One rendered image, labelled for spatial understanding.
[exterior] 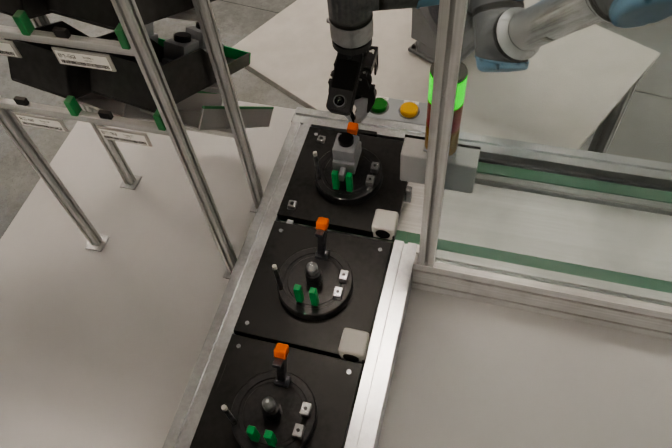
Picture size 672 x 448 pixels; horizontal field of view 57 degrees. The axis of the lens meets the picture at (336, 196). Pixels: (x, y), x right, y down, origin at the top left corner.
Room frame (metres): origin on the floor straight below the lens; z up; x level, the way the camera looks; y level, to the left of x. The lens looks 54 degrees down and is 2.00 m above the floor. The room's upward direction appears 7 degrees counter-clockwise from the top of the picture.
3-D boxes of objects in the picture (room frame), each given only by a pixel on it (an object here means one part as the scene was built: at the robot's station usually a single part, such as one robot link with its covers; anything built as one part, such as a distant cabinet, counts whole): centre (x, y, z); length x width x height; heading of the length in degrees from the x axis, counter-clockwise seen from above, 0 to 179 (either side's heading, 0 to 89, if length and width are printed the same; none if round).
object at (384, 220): (0.66, -0.09, 0.97); 0.05 x 0.05 x 0.04; 70
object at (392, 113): (0.95, -0.19, 0.93); 0.21 x 0.07 x 0.06; 70
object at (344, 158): (0.77, -0.03, 1.06); 0.08 x 0.04 x 0.07; 160
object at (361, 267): (0.54, 0.06, 1.01); 0.24 x 0.24 x 0.13; 70
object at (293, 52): (1.25, -0.31, 0.84); 0.90 x 0.70 x 0.03; 42
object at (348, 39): (0.86, -0.06, 1.29); 0.08 x 0.08 x 0.05
